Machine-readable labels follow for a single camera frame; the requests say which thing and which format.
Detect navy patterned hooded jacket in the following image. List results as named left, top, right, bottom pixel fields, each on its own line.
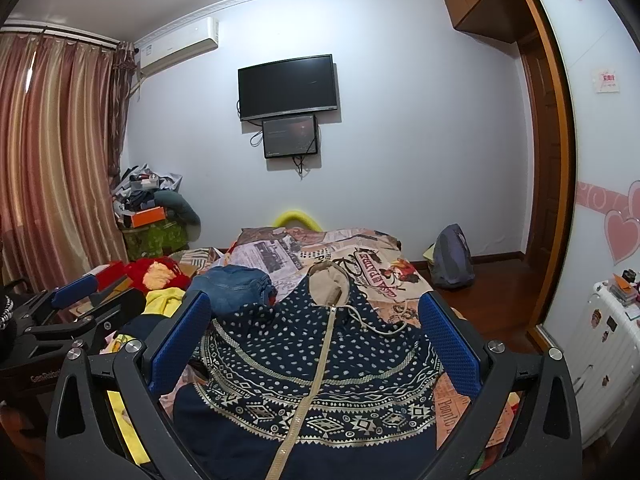
left=172, top=262, right=442, bottom=479

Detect yellow garment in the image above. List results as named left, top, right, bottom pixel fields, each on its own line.
left=143, top=287, right=186, bottom=318

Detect folded blue jeans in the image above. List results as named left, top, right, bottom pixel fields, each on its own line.
left=188, top=264, right=277, bottom=318

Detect red plush garment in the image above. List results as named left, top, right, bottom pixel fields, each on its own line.
left=96, top=257, right=191, bottom=294

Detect green covered cabinet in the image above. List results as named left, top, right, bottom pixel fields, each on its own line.
left=122, top=220, right=189, bottom=261

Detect grey backpack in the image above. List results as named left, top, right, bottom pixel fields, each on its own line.
left=431, top=223, right=475, bottom=289

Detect orange box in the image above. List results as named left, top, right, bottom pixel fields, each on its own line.
left=130, top=206, right=166, bottom=229

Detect pile of clutter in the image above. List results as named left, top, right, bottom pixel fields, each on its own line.
left=111, top=164, right=182, bottom=223

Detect dark green cushion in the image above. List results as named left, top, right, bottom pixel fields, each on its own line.
left=154, top=190, right=201, bottom=226

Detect newspaper print bed sheet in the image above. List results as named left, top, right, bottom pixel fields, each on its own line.
left=188, top=231, right=449, bottom=458

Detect yellow curved headboard piece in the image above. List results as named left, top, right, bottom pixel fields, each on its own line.
left=272, top=209, right=322, bottom=232

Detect white radiator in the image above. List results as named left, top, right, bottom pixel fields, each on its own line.
left=565, top=282, right=639, bottom=446

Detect pink striped curtain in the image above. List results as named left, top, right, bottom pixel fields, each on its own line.
left=1, top=32, right=134, bottom=289

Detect white air conditioner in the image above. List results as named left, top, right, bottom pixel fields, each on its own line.
left=139, top=16, right=218, bottom=76

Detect white wardrobe sliding door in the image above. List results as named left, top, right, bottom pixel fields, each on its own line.
left=540, top=0, right=639, bottom=344

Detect small black wall monitor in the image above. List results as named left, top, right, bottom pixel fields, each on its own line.
left=262, top=115, right=318, bottom=159

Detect large black wall television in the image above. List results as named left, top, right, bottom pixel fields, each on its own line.
left=238, top=54, right=338, bottom=122

